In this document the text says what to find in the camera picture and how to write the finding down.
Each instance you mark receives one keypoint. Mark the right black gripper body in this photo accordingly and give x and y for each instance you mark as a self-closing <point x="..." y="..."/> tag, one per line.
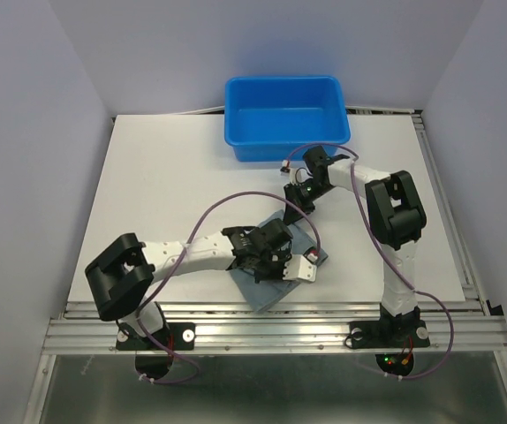
<point x="310" y="190"/>

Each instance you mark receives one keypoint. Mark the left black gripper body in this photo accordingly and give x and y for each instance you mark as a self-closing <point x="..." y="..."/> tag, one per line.
<point x="271" y="265"/>

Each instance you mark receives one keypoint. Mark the light denim skirt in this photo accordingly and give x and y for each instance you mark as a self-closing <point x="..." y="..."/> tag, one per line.
<point x="264" y="295"/>

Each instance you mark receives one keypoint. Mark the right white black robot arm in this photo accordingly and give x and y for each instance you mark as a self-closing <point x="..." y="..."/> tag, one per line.
<point x="394" y="218"/>

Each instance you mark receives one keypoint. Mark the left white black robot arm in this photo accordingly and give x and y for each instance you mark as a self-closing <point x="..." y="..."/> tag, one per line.
<point x="120" y="276"/>

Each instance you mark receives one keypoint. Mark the blue plastic bin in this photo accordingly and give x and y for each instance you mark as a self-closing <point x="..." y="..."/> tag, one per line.
<point x="267" y="118"/>

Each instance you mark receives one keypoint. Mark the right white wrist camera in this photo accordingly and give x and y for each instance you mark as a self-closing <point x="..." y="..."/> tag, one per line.
<point x="293" y="174"/>

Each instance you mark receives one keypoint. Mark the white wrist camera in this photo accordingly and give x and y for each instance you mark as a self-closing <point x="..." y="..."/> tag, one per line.
<point x="301" y="268"/>
<point x="293" y="174"/>

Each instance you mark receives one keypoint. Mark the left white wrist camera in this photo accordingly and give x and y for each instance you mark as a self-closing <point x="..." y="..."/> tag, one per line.
<point x="301" y="268"/>

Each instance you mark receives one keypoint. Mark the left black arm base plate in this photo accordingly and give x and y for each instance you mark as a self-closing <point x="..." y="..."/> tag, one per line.
<point x="177" y="336"/>

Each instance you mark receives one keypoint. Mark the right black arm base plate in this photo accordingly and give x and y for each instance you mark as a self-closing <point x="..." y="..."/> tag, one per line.
<point x="384" y="335"/>

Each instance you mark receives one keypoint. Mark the aluminium extrusion frame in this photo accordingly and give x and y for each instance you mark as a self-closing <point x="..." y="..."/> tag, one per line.
<point x="291" y="364"/>

